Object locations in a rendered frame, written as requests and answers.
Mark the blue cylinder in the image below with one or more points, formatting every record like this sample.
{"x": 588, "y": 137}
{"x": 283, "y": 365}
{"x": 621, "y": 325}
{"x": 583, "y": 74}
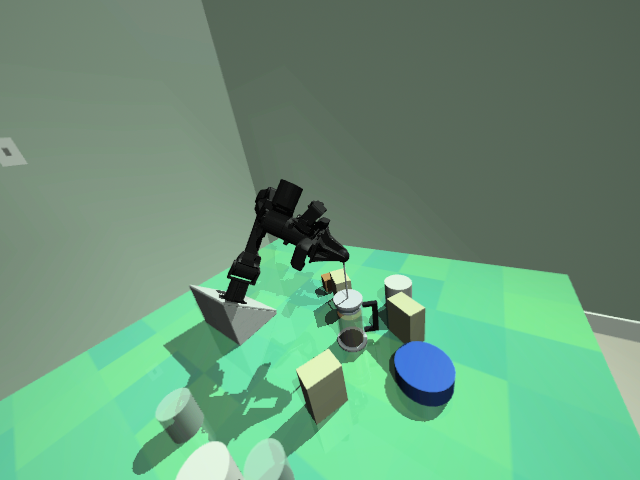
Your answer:
{"x": 424, "y": 373}

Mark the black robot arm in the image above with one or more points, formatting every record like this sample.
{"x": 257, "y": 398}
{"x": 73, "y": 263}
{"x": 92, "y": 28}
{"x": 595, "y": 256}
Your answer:
{"x": 273, "y": 208}

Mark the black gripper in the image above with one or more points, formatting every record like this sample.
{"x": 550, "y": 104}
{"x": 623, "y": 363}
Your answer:
{"x": 318, "y": 244}

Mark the glass french press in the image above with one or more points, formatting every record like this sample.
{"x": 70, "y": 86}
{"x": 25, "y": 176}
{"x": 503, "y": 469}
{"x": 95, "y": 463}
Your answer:
{"x": 349, "y": 311}

